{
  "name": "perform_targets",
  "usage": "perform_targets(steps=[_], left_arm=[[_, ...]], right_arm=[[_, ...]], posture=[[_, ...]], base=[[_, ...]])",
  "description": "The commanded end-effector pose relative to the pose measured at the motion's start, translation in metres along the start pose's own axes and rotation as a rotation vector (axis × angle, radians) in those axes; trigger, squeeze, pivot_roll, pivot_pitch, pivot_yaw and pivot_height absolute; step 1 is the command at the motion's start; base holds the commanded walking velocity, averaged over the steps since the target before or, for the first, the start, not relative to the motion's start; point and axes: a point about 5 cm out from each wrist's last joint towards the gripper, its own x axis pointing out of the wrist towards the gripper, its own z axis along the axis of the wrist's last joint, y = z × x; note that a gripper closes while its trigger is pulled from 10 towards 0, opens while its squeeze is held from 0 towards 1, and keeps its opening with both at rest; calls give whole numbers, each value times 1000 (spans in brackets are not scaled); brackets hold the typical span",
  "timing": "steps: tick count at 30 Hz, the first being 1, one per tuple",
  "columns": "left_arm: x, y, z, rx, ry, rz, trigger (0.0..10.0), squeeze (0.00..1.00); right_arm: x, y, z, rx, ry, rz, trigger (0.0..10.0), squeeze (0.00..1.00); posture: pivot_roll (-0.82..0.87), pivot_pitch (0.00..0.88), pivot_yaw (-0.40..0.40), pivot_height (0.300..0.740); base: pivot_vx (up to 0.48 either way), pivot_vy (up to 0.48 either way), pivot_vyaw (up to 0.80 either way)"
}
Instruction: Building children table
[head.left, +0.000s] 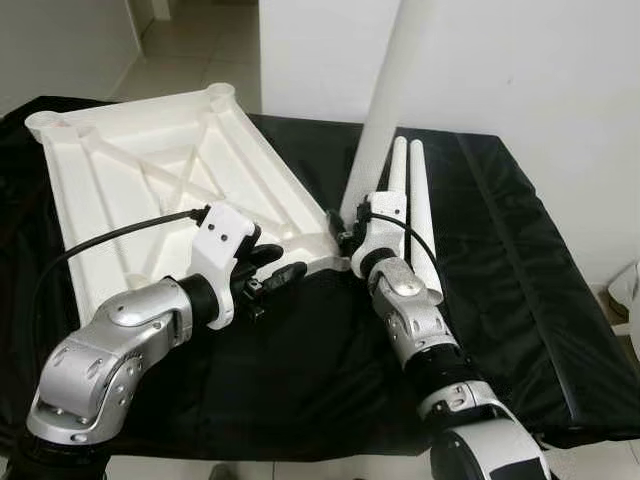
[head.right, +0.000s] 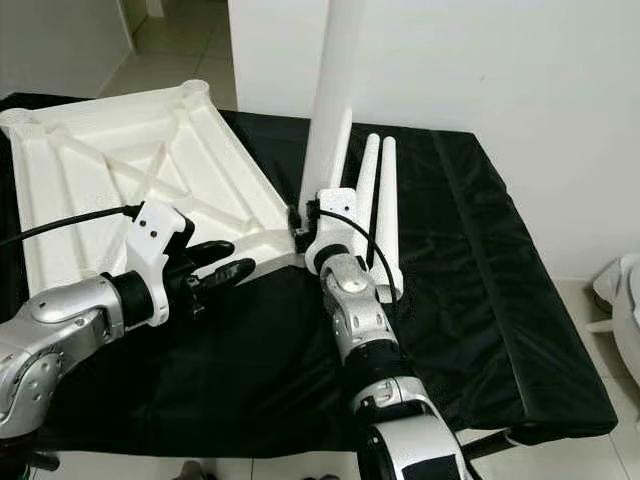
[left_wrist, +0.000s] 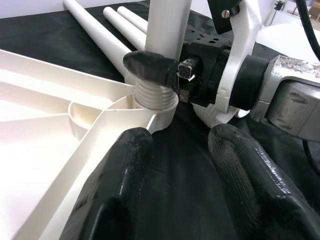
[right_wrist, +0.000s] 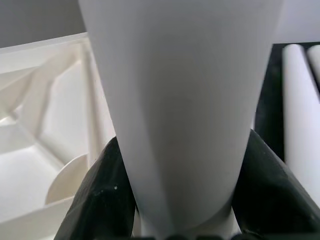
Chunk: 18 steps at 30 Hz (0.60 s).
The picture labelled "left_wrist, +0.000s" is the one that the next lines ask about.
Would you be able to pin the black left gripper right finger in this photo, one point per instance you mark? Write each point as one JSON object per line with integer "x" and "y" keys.
{"x": 250, "y": 187}

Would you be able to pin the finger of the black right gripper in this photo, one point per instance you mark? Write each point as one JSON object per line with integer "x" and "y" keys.
{"x": 145, "y": 65}

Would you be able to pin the white plastic table leg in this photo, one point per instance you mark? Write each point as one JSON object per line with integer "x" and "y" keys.
{"x": 95, "y": 32}
{"x": 132, "y": 17}
{"x": 162, "y": 25}
{"x": 125, "y": 25}

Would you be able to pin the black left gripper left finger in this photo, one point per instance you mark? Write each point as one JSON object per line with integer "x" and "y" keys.
{"x": 112, "y": 187}

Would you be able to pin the white plastic children table top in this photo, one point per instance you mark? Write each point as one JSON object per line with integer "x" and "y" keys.
{"x": 37, "y": 125}

